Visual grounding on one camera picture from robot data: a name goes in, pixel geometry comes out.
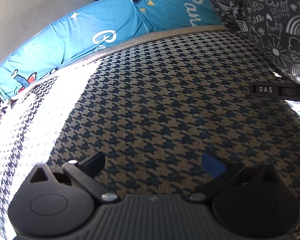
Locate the grey doodle-print fleece jacket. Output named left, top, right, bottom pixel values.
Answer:
left=205, top=0, right=300, bottom=85

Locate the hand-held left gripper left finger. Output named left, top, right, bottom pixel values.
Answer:
left=27, top=152, right=120, bottom=203

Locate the blue printed sofa cushion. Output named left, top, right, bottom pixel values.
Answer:
left=0, top=0, right=225, bottom=120

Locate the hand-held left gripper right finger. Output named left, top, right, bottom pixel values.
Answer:
left=187, top=152, right=285, bottom=203

